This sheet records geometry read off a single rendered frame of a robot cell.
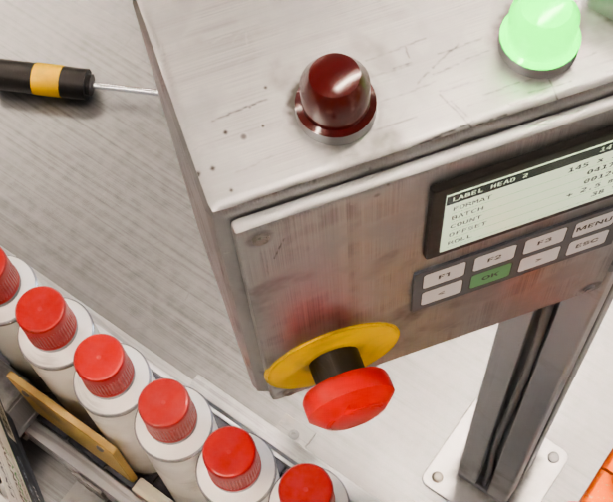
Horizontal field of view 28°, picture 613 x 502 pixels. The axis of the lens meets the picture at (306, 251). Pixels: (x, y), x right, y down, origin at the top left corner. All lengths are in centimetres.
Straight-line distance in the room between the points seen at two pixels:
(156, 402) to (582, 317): 29
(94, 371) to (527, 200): 41
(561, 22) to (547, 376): 35
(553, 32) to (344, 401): 18
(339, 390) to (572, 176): 13
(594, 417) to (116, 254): 43
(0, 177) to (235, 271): 75
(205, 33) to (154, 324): 67
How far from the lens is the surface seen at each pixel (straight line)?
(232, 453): 77
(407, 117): 40
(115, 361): 80
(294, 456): 89
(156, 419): 78
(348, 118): 39
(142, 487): 95
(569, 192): 45
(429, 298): 50
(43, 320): 82
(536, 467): 103
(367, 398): 51
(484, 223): 45
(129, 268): 110
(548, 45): 40
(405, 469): 102
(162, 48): 42
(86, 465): 100
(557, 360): 69
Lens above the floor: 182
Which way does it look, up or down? 66 degrees down
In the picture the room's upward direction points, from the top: 6 degrees counter-clockwise
